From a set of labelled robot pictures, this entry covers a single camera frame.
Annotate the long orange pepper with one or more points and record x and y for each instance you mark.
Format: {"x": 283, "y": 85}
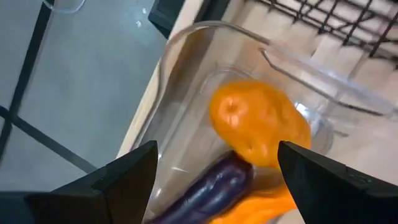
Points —
{"x": 264, "y": 208}

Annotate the large clear plastic bin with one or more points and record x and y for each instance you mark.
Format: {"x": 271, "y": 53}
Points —
{"x": 186, "y": 93}

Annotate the orange bumpy vegetable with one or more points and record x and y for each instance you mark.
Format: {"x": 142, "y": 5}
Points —
{"x": 258, "y": 121}

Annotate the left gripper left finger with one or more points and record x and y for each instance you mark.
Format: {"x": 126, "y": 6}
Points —
{"x": 93, "y": 202}

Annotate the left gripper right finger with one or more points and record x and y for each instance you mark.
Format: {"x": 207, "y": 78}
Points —
{"x": 335, "y": 199}

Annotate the purple eggplant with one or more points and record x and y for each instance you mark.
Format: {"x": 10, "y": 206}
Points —
{"x": 214, "y": 189}

